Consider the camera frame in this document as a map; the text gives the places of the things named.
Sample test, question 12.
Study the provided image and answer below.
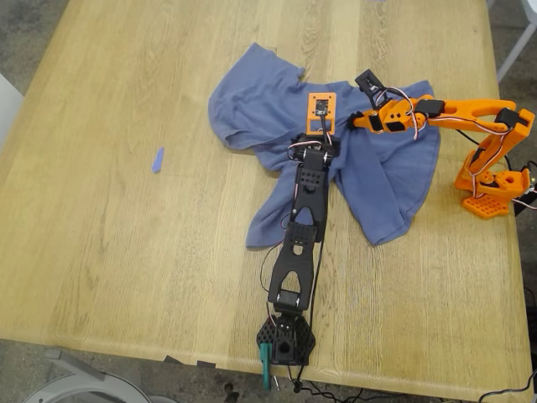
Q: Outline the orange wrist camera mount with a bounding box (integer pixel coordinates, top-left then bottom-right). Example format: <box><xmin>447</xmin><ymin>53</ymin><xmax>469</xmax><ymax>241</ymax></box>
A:
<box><xmin>306</xmin><ymin>92</ymin><xmax>337</xmax><ymax>136</ymax></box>

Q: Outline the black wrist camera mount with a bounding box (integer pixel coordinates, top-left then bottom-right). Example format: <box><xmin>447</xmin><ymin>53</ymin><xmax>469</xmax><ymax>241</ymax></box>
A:
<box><xmin>354</xmin><ymin>69</ymin><xmax>389</xmax><ymax>106</ymax></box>

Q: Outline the black power cable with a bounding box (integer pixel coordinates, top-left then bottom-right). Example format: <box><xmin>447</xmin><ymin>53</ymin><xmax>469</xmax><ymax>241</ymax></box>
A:
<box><xmin>477</xmin><ymin>369</ymin><xmax>537</xmax><ymax>403</ymax></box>

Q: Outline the orange perforated base plate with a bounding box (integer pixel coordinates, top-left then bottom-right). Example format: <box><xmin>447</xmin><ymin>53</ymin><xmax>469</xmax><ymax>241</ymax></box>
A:
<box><xmin>461</xmin><ymin>193</ymin><xmax>511</xmax><ymax>220</ymax></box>

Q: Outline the white furniture piece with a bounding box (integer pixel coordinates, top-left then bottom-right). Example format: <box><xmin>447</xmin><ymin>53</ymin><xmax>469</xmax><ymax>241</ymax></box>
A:
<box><xmin>0</xmin><ymin>73</ymin><xmax>25</xmax><ymax>148</ymax></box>

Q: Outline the small blue plastic piece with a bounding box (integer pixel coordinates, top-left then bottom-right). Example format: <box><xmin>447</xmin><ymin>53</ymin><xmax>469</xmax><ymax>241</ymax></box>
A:
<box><xmin>150</xmin><ymin>146</ymin><xmax>165</xmax><ymax>175</ymax></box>

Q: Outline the white chair frame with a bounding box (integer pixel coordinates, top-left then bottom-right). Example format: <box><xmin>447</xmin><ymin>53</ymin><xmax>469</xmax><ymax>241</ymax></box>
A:
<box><xmin>486</xmin><ymin>0</ymin><xmax>537</xmax><ymax>83</ymax></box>

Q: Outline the blue T-shirt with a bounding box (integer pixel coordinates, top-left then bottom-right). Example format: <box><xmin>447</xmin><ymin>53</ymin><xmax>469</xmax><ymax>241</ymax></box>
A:
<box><xmin>207</xmin><ymin>41</ymin><xmax>441</xmax><ymax>249</ymax></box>

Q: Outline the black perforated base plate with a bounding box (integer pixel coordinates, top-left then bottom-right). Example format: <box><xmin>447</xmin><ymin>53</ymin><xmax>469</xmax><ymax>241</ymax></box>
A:
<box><xmin>256</xmin><ymin>315</ymin><xmax>316</xmax><ymax>366</ymax></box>

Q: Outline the grey white round chair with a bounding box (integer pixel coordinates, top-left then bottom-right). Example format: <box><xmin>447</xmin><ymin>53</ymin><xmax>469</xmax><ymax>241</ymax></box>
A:
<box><xmin>23</xmin><ymin>348</ymin><xmax>152</xmax><ymax>403</ymax></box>

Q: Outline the teal table clamp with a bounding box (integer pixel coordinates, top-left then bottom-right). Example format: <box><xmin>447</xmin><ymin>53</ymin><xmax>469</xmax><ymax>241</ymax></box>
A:
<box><xmin>258</xmin><ymin>343</ymin><xmax>273</xmax><ymax>391</ymax></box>

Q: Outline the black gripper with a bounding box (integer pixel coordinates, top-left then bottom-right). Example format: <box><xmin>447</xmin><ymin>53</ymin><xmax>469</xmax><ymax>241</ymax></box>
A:
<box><xmin>291</xmin><ymin>117</ymin><xmax>377</xmax><ymax>154</ymax></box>

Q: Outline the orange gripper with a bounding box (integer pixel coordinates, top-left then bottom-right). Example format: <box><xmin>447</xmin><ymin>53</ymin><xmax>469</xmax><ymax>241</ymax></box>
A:
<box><xmin>351</xmin><ymin>98</ymin><xmax>423</xmax><ymax>134</ymax></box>

